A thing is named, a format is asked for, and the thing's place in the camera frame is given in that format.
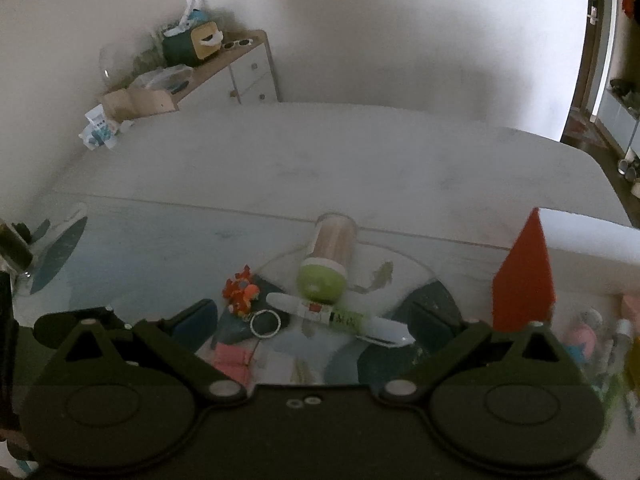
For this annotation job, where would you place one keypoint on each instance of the white shelf unit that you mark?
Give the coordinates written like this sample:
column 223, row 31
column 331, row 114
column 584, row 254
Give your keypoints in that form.
column 617, row 112

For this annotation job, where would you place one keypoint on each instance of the white wooden cabinet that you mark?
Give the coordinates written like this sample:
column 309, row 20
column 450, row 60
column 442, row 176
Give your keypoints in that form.
column 250, row 80

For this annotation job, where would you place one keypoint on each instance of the white sunglasses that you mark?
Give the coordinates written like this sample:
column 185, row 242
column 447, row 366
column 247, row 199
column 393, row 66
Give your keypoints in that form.
column 238, row 43

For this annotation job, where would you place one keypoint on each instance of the white and green marker pen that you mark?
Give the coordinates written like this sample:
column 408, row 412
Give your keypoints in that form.
column 290, row 303

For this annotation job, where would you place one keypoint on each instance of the clear jar with green lid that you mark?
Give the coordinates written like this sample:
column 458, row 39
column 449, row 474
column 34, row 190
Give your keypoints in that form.
column 332, row 240

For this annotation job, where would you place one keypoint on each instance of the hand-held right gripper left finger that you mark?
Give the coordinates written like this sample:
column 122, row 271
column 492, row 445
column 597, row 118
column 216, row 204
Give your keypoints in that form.
column 197, row 324

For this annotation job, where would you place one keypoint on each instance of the clear plastic bag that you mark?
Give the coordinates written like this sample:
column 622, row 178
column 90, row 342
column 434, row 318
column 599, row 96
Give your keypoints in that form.
column 160, row 78

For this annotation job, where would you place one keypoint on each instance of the pink and blue pig toy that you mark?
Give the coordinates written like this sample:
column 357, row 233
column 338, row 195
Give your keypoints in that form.
column 582, row 337

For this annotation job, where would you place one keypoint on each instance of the green tissue box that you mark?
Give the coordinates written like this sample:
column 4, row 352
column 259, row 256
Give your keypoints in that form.
column 181, row 46

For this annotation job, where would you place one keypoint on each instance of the blue and white packet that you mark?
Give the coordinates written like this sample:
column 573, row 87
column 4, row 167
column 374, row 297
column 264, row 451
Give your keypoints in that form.
column 97, row 128

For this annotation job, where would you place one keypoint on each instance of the pink wallet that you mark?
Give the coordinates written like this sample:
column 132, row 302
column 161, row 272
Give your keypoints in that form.
column 230, row 358

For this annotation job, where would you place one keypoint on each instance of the red storage box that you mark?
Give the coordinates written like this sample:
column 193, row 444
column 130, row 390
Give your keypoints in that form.
column 522, row 285

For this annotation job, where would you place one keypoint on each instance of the yellow tissue box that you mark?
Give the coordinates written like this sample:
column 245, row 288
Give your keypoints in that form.
column 205, row 40

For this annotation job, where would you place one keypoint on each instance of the brown cardboard box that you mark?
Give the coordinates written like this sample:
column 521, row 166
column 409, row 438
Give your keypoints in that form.
column 135, row 101

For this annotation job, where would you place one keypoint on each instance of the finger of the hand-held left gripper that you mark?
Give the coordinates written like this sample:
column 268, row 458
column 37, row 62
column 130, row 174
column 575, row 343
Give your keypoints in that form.
column 15, row 251

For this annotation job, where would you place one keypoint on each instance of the pink bowl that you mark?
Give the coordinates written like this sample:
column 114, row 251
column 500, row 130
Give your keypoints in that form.
column 631, row 305

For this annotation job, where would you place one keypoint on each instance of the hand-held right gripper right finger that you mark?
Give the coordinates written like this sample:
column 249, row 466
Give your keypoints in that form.
column 429, row 317

